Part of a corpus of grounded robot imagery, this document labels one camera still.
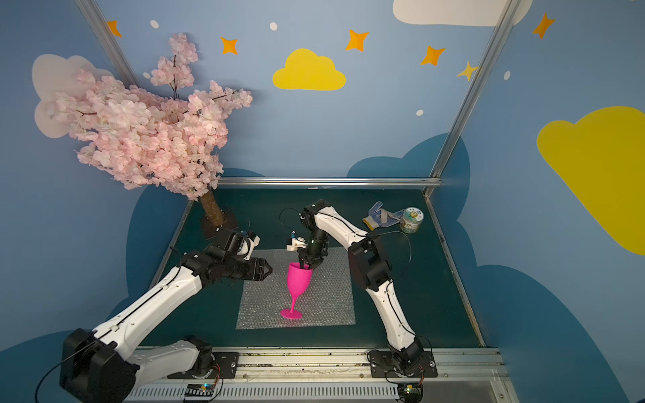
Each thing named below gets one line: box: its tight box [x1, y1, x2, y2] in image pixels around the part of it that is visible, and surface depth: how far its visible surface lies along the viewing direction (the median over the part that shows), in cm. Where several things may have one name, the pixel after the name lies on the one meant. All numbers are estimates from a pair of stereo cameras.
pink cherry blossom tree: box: [50, 32, 254, 230], surface depth 67 cm
